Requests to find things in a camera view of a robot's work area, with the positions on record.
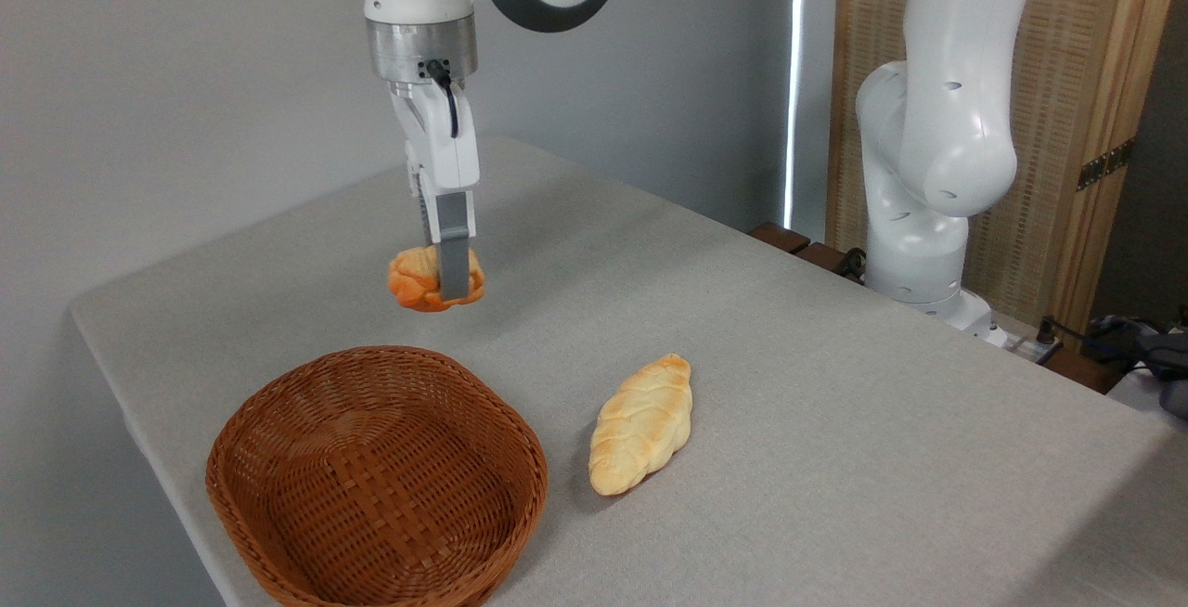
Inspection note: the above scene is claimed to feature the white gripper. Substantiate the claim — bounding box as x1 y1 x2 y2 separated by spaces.
387 77 482 303

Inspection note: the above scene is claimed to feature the small round orange bread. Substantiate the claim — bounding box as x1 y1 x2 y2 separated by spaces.
387 245 487 314

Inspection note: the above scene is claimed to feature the brown wicker basket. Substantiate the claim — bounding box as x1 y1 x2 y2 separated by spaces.
205 345 549 607

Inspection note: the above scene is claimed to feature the long braided bread loaf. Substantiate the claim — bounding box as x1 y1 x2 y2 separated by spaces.
588 353 695 497

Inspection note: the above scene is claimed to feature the dark brown wooden block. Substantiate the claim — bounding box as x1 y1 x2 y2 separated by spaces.
747 221 813 256
1041 345 1130 395
796 241 866 285

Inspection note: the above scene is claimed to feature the wooden rattan folding screen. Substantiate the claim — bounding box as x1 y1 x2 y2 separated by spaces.
825 0 1186 341

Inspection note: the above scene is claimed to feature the metal screen hinge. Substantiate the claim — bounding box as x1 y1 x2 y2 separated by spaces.
1076 138 1135 192

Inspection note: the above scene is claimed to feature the dark grey cloth bag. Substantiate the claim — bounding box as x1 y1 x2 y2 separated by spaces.
1081 308 1188 422

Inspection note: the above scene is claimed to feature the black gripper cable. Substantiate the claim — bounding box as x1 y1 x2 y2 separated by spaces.
424 58 461 140

